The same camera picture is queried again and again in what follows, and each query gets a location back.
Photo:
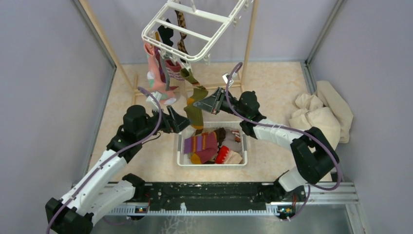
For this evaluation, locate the white plastic sock hanger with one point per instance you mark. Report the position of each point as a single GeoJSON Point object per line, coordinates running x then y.
{"type": "Point", "coordinates": [202, 26]}

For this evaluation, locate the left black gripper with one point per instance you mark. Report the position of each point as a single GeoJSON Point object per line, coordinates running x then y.
{"type": "Point", "coordinates": [174, 122]}

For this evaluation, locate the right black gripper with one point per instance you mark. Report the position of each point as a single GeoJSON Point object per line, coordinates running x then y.
{"type": "Point", "coordinates": [212, 103]}

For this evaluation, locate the grey sock in basket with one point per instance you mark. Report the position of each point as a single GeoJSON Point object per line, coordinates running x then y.
{"type": "Point", "coordinates": [232, 140]}

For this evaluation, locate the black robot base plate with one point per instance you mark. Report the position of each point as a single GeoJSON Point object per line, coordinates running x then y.
{"type": "Point", "coordinates": [213, 199]}

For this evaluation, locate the white plastic basket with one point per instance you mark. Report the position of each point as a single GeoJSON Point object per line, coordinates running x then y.
{"type": "Point", "coordinates": [183, 159]}

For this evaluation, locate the black hanging sock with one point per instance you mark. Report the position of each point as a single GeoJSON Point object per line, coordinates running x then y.
{"type": "Point", "coordinates": [166, 34]}

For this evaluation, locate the wooden hanger rack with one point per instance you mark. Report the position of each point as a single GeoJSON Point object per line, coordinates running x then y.
{"type": "Point", "coordinates": [148, 35]}

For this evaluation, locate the red white sock in basket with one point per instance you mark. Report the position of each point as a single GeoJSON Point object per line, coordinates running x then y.
{"type": "Point", "coordinates": [228, 156]}

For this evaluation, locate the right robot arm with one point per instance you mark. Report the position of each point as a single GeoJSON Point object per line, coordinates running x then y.
{"type": "Point", "coordinates": [313, 155]}

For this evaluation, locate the brown argyle sock in basket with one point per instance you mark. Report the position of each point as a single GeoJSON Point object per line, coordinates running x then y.
{"type": "Point", "coordinates": [220, 135]}

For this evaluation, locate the olive green striped sock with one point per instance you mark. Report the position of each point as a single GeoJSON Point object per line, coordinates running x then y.
{"type": "Point", "coordinates": [194, 114]}

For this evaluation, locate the maroon striped beige sock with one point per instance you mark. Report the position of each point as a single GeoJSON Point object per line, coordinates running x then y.
{"type": "Point", "coordinates": [174, 69]}

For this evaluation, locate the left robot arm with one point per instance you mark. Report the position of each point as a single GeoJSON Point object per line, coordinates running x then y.
{"type": "Point", "coordinates": [81, 208]}

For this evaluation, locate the pink patterned sock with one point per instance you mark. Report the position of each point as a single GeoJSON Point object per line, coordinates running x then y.
{"type": "Point", "coordinates": [154, 77]}

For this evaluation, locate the brown argyle hanging sock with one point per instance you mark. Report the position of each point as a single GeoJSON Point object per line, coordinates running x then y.
{"type": "Point", "coordinates": [181, 23]}

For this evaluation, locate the purple maroon striped sock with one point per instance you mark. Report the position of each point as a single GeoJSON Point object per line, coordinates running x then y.
{"type": "Point", "coordinates": [201, 148]}

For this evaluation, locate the beige crumpled cloth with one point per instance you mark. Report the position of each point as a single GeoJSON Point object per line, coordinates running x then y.
{"type": "Point", "coordinates": [326, 110]}

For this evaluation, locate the aluminium frame rail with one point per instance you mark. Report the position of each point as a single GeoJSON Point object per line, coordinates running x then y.
{"type": "Point", "coordinates": [345, 194]}

